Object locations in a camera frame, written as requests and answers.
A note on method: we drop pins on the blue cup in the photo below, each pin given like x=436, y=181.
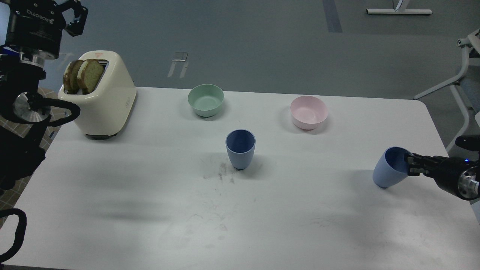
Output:
x=391, y=167
x=240, y=146

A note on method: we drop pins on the cream toaster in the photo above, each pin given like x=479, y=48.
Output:
x=104, y=112

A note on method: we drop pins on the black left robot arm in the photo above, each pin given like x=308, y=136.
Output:
x=22, y=103

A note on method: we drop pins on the pink bowl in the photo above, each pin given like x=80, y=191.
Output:
x=308, y=112

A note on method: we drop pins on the white desk foot far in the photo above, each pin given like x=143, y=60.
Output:
x=401, y=8

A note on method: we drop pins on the green bowl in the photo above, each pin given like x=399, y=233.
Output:
x=206, y=100

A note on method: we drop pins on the toast slice back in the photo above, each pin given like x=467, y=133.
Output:
x=69, y=78

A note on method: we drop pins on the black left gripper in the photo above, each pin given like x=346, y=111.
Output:
x=35, y=26

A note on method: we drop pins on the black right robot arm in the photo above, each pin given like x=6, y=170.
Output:
x=476, y=181

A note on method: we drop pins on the toast slice front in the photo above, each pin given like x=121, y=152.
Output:
x=89, y=74

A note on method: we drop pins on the toast slice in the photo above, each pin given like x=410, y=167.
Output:
x=89, y=74
x=69, y=78

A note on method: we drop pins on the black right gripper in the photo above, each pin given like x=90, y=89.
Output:
x=454, y=175

